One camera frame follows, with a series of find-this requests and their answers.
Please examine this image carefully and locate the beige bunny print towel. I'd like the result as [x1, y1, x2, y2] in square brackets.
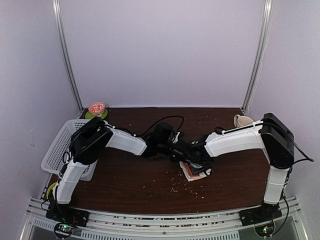
[179, 161, 212, 182]

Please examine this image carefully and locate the white plastic basket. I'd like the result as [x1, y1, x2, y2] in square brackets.
[41, 119, 89, 175]

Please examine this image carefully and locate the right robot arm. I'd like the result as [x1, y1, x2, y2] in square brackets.
[169, 113, 295, 221]

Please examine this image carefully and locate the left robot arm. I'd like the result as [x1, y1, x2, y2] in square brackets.
[51, 117, 181, 222]

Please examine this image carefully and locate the beige patterned mug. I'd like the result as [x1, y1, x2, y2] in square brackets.
[233, 114, 254, 128]

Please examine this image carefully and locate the red patterned small bowl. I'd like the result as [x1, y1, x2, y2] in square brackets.
[88, 102, 106, 116]

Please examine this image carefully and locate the green saucer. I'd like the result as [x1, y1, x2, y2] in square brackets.
[84, 108, 109, 120]

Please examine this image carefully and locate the lime green bowl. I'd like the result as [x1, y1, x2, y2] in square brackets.
[46, 182, 58, 199]

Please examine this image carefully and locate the front aluminium rail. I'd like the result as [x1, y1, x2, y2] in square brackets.
[18, 199, 310, 240]

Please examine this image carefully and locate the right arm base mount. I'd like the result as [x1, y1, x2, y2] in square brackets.
[238, 206, 282, 227]

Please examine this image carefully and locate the left black cable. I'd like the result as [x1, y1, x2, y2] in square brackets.
[63, 115, 185, 166]

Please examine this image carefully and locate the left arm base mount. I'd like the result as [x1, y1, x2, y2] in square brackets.
[45, 208, 90, 227]

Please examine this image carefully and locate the right aluminium frame post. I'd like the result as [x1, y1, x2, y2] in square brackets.
[241, 0, 274, 115]

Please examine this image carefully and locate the aluminium frame post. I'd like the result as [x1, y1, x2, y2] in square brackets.
[241, 0, 274, 115]
[52, 0, 84, 112]

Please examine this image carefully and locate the left aluminium frame post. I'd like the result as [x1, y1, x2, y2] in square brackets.
[52, 0, 84, 112]

